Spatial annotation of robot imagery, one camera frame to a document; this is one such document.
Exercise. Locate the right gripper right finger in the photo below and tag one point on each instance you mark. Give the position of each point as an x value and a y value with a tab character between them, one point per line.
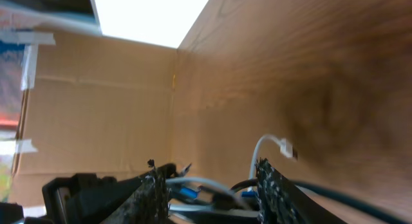
280	201

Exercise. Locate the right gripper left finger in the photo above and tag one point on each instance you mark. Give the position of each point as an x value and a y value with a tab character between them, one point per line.
149	204

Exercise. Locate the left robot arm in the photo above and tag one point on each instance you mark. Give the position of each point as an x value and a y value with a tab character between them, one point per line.
85	198

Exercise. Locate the cardboard panel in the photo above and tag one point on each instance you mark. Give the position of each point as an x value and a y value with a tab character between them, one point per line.
99	105

